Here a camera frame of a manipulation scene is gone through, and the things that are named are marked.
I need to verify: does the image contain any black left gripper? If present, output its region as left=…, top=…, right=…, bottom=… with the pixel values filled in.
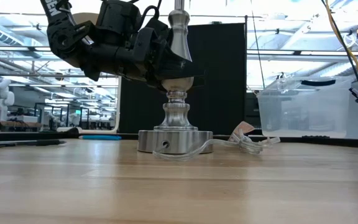
left=80, top=17, right=207, bottom=92

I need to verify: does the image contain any silver metal lamp base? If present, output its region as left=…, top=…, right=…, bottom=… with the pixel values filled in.
left=137, top=0, right=214, bottom=155

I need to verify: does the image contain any black partition screen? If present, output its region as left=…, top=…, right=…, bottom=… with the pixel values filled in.
left=118, top=22, right=248, bottom=136

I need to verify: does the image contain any light blue marker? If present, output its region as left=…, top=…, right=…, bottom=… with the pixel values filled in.
left=78, top=134, right=123, bottom=141

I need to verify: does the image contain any clear plastic storage bin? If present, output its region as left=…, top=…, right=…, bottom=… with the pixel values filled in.
left=256, top=75, right=358, bottom=140

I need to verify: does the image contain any black pen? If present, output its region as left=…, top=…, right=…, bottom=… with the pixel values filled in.
left=0, top=139, right=67, bottom=149

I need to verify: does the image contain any white box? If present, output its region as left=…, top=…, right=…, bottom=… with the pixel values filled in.
left=21, top=114, right=39, bottom=124

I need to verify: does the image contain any wooden workbench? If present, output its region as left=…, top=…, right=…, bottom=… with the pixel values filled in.
left=0, top=119, right=44, bottom=129

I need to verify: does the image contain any clear lamp cord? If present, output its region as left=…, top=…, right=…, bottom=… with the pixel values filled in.
left=152, top=128, right=282, bottom=162

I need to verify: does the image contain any pink cord tag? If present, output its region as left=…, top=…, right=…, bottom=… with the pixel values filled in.
left=228, top=121, right=256, bottom=142

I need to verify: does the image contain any thin black hanging cable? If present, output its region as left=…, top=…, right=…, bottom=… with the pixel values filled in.
left=250, top=0, right=266, bottom=90

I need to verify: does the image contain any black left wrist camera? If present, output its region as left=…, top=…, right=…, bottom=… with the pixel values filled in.
left=96, top=0, right=143, bottom=45

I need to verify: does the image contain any yellow hanging cable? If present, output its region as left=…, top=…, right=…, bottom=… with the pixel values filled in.
left=324, top=0, right=358, bottom=96

